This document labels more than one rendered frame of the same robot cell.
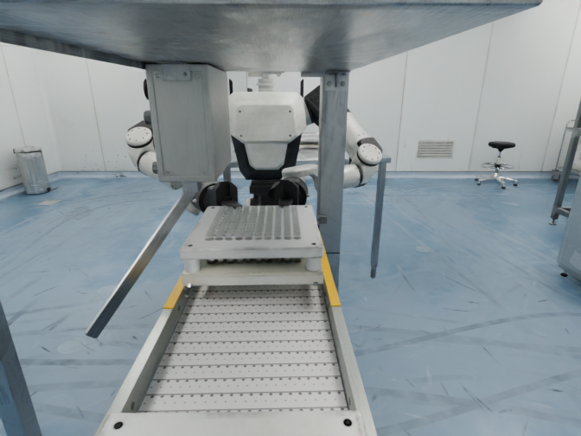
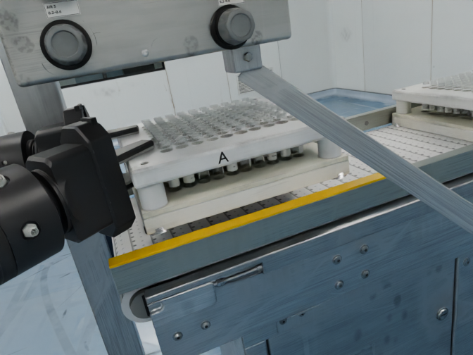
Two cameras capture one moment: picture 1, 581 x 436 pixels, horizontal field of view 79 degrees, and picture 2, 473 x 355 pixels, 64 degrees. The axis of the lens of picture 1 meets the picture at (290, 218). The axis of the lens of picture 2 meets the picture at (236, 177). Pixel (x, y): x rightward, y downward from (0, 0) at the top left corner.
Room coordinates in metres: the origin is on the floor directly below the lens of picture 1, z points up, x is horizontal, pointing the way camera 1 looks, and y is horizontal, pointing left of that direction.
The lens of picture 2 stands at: (0.79, 0.55, 1.13)
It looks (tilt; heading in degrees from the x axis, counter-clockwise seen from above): 20 degrees down; 254
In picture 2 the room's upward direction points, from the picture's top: 10 degrees counter-clockwise
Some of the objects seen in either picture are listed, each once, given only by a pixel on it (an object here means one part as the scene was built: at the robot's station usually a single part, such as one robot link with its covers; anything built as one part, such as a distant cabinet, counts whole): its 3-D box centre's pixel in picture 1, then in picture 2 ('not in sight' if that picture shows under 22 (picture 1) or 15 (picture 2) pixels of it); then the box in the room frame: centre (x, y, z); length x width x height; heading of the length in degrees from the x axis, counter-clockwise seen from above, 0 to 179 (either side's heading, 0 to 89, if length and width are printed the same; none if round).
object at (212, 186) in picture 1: (217, 201); (55, 200); (0.86, 0.19, 1.01); 0.12 x 0.10 x 0.13; 33
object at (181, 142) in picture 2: not in sight; (187, 170); (0.73, 0.15, 1.00); 0.01 x 0.01 x 0.07
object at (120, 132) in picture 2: (284, 201); (115, 131); (0.79, 0.01, 1.03); 0.06 x 0.03 x 0.02; 173
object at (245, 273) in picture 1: (257, 249); (220, 164); (0.67, 0.07, 0.97); 0.24 x 0.24 x 0.02; 1
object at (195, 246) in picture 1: (257, 227); (214, 130); (0.67, 0.07, 1.02); 0.25 x 0.24 x 0.02; 91
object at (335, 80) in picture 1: (337, 80); not in sight; (0.84, -0.10, 1.30); 0.05 x 0.04 x 0.04; 92
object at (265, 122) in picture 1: (266, 130); not in sight; (1.35, 0.09, 1.15); 0.34 x 0.30 x 0.36; 92
